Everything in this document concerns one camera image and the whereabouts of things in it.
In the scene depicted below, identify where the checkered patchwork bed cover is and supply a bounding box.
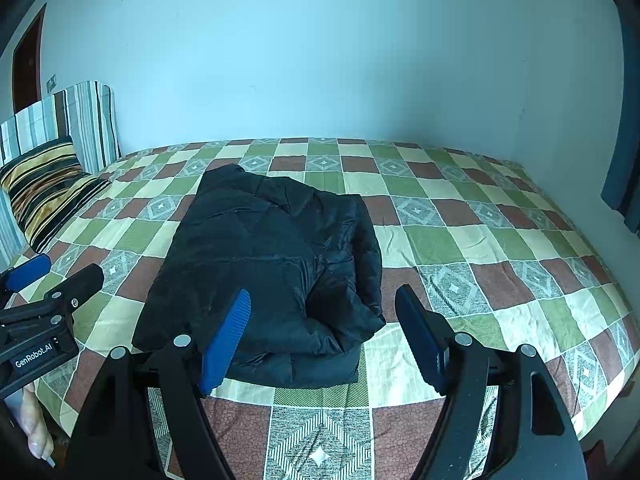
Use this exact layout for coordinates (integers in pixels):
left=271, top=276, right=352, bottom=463
left=12, top=138, right=639, bottom=479

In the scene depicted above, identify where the wall light switch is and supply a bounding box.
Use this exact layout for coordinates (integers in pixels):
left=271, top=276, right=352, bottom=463
left=47, top=75, right=56, bottom=93

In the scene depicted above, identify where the striped gold black pillow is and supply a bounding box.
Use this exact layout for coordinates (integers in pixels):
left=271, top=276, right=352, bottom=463
left=1, top=136, right=110, bottom=252

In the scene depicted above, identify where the black puffer jacket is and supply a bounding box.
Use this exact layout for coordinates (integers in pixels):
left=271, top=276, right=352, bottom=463
left=132, top=165, right=385, bottom=389

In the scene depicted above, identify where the dark wooden door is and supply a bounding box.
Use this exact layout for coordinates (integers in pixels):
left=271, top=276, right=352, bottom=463
left=12, top=6, right=46, bottom=113

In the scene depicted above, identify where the person's left hand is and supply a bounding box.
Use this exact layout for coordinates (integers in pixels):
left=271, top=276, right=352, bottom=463
left=4, top=382, right=54, bottom=463

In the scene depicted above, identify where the dark blue curtain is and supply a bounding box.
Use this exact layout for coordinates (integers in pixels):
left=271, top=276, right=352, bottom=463
left=601, top=12, right=640, bottom=236

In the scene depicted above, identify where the striped upholstered headboard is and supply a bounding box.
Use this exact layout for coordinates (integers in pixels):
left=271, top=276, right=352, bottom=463
left=1, top=81, right=122, bottom=270

